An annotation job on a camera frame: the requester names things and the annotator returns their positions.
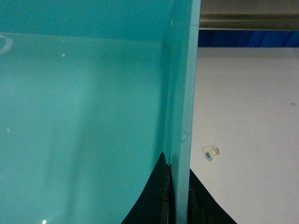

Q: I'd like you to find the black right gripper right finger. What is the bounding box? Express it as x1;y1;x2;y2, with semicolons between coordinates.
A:
187;170;236;224

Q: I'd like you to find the teal plastic bin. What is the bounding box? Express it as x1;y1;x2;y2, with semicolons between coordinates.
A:
0;0;200;224

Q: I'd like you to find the steel shelf front rail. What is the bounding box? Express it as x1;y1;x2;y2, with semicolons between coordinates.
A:
199;14;299;31

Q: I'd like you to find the clear tape scrap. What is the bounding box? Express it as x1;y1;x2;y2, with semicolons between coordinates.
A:
202;146;220;162

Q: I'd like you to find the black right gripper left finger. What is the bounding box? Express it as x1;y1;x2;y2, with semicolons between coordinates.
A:
122;152;170;224

